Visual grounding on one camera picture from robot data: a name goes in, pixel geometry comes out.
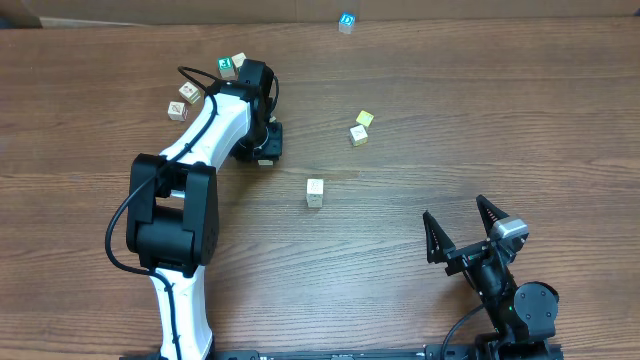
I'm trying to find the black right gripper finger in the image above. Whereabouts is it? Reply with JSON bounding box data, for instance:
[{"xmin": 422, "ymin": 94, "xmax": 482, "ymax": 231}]
[
  {"xmin": 423, "ymin": 211, "xmax": 456, "ymax": 263},
  {"xmin": 476, "ymin": 195, "xmax": 509, "ymax": 238}
]

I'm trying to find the red letter wooden block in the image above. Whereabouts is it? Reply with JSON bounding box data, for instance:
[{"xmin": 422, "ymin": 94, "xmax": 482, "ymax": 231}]
[{"xmin": 306, "ymin": 178, "xmax": 324, "ymax": 196}]

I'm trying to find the number five green block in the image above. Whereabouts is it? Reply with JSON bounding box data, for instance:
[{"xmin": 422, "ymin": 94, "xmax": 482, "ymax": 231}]
[{"xmin": 231, "ymin": 52, "xmax": 246, "ymax": 70}]

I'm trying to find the letter B wooden block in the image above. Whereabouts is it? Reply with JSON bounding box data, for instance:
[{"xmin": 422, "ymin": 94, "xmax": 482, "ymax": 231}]
[{"xmin": 306, "ymin": 194, "xmax": 323, "ymax": 208}]

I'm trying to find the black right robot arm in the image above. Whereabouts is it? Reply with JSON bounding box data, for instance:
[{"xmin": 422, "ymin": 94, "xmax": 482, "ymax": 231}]
[{"xmin": 423, "ymin": 195, "xmax": 564, "ymax": 359}]

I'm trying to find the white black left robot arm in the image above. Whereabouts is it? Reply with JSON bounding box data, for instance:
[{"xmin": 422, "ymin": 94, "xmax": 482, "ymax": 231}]
[{"xmin": 116, "ymin": 59, "xmax": 283, "ymax": 359}]

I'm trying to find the green letter H block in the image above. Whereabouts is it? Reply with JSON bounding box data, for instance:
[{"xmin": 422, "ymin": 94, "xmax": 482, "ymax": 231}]
[{"xmin": 217, "ymin": 57, "xmax": 236, "ymax": 78}]

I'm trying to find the scissors picture wooden block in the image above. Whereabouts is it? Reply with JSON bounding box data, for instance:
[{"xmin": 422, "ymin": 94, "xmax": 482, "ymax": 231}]
[{"xmin": 349, "ymin": 125, "xmax": 368, "ymax": 147}]

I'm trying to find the wooden block red picture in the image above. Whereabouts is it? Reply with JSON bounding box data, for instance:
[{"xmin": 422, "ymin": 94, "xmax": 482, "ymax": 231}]
[{"xmin": 179, "ymin": 81, "xmax": 201, "ymax": 105}]

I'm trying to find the wooden block crossed picture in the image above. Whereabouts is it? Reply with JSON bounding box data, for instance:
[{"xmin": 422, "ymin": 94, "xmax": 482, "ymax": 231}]
[{"xmin": 167, "ymin": 101, "xmax": 188, "ymax": 122}]

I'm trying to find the yellow topped acorn block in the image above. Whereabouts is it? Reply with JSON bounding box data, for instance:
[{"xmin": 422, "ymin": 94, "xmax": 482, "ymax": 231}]
[{"xmin": 356, "ymin": 110, "xmax": 374, "ymax": 128}]

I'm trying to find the blue letter D block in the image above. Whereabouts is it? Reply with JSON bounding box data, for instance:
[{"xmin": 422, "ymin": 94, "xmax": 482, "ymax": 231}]
[{"xmin": 338, "ymin": 12, "xmax": 356, "ymax": 34}]

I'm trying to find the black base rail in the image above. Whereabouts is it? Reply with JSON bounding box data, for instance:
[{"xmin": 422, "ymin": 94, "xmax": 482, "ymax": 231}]
[{"xmin": 119, "ymin": 345, "xmax": 564, "ymax": 360}]

